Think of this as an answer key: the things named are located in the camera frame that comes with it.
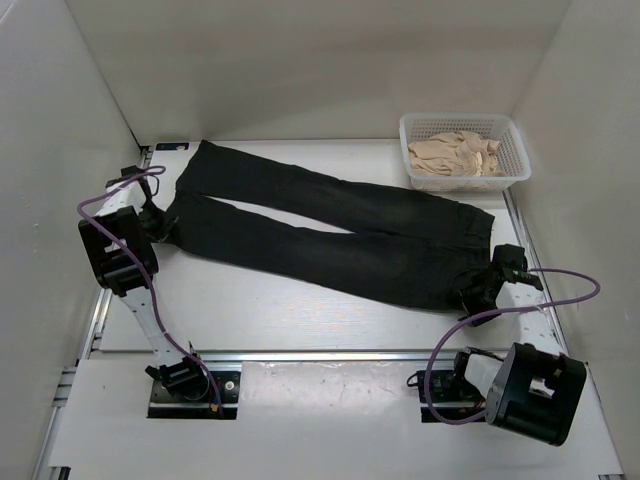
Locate black trousers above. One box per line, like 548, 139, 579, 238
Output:
166, 141, 494, 311

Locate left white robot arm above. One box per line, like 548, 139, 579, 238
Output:
77, 166, 212, 401

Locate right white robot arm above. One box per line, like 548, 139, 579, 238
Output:
449, 244, 586, 447

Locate beige trousers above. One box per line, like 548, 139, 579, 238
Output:
407, 131, 506, 177

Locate blue corner label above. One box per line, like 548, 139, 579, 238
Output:
155, 142, 189, 151

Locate white plastic basket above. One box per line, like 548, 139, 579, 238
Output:
399, 113, 531, 192

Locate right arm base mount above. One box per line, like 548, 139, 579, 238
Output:
428, 347, 504, 420

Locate aluminium front rail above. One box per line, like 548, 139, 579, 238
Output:
75, 349, 455, 364

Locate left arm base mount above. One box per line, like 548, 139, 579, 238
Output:
145, 357, 242, 420

